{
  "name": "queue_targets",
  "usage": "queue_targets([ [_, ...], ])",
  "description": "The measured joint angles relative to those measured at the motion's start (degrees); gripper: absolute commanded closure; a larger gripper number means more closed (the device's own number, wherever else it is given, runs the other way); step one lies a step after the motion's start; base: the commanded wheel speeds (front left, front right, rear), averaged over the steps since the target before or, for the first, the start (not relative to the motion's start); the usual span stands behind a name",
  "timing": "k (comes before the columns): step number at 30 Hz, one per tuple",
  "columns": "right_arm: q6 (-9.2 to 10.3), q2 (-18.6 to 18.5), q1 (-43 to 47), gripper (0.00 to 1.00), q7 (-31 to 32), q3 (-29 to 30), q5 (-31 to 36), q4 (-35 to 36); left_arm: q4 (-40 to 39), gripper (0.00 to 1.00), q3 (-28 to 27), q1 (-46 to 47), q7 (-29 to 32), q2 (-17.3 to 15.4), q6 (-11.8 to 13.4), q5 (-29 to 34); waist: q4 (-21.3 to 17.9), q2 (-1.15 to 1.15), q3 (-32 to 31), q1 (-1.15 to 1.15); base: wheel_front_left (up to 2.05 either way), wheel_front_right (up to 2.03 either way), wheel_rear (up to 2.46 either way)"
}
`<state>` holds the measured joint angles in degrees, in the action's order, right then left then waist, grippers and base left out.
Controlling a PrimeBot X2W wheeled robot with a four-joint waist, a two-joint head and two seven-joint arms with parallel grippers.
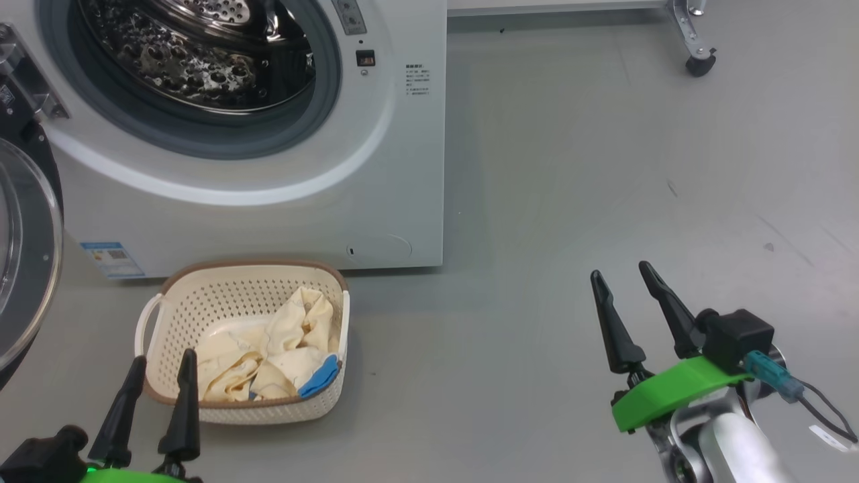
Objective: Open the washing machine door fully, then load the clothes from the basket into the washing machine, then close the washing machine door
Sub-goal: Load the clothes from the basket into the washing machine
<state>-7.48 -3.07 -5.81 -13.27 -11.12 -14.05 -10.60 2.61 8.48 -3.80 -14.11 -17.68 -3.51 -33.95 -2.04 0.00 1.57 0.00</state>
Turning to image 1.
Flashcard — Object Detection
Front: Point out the blue cloth piece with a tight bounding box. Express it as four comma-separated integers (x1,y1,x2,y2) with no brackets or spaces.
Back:
297,354,340,399

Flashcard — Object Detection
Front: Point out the blue energy label sticker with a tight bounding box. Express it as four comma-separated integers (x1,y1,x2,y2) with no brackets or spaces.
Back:
81,241,146,280

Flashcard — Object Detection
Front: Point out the metal door hinge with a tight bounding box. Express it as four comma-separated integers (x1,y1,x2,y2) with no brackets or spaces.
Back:
0,23,70,123

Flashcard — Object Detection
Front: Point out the cream cloth garment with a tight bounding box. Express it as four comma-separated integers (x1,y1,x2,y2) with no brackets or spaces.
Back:
195,329,323,403
268,287,336,356

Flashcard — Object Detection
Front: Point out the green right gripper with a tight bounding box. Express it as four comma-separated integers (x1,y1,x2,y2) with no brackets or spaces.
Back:
590,261,756,433

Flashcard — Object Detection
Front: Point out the right camera cable teal plug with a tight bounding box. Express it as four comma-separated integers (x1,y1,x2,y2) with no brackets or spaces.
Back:
744,350,859,451

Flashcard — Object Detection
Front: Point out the white front-load washing machine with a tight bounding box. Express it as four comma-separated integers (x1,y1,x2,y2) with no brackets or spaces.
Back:
0,0,448,280

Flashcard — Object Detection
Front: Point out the dark round glass washer door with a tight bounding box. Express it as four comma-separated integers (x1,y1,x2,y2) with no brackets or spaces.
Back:
0,67,65,391

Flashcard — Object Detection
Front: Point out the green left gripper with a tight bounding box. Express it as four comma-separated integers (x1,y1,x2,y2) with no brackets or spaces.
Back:
81,348,201,483

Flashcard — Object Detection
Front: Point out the steel washer drum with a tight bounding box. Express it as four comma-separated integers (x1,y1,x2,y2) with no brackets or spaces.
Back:
76,0,317,113

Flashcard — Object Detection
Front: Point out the black text notice label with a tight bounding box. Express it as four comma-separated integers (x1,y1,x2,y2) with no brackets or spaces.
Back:
405,64,432,97

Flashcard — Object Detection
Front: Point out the grey rubber door gasket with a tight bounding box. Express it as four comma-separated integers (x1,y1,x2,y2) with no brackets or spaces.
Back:
37,0,343,161

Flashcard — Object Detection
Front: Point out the round drain filter cover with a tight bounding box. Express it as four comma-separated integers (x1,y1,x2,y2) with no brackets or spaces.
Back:
346,233,413,265

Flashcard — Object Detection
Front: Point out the cream perforated laundry basket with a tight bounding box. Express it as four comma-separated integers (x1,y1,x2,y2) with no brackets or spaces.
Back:
134,260,350,425

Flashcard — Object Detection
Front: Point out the grey warning sticker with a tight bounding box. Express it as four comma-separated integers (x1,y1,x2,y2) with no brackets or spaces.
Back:
332,0,368,36

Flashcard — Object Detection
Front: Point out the metal stand leg with caster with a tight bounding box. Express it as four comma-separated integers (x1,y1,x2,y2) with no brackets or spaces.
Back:
668,0,717,77

